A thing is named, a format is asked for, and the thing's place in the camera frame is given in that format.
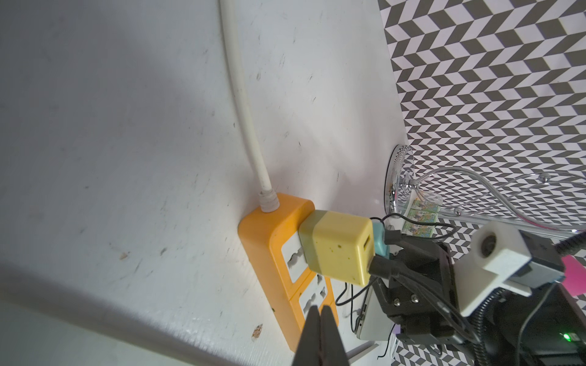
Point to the yellow charger adapter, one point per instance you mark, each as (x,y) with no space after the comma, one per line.
(339,246)

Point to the orange power strip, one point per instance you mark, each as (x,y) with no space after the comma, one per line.
(273,246)

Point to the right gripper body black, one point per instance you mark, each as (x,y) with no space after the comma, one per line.
(416,290)

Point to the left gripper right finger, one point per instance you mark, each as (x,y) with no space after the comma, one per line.
(332,352)

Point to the teal charger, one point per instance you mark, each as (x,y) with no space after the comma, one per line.
(381,249)

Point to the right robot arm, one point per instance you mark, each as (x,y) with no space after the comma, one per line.
(503,303)

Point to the pink wine glass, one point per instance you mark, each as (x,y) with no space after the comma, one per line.
(575,276)

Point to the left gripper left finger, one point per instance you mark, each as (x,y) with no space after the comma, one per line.
(308,352)

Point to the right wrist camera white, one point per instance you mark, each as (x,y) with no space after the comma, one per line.
(501,256)

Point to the metal glass rack stand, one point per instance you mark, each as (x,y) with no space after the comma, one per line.
(546,199)

